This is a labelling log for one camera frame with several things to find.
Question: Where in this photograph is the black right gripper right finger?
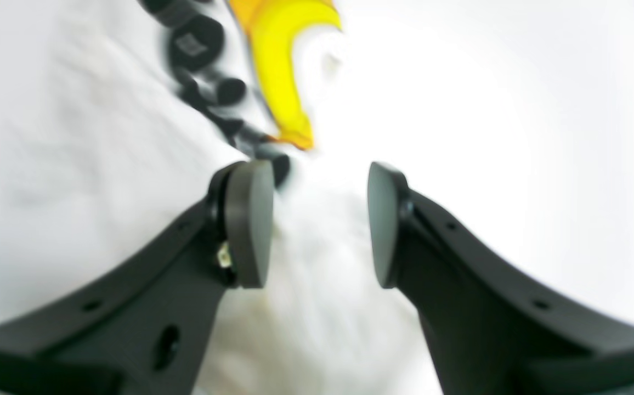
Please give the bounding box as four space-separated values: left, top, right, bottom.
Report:
367 162 634 394

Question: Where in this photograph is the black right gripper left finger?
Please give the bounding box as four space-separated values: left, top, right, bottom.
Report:
0 160 274 394

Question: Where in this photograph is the white printed t-shirt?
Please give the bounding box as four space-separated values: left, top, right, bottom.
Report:
0 1 440 394

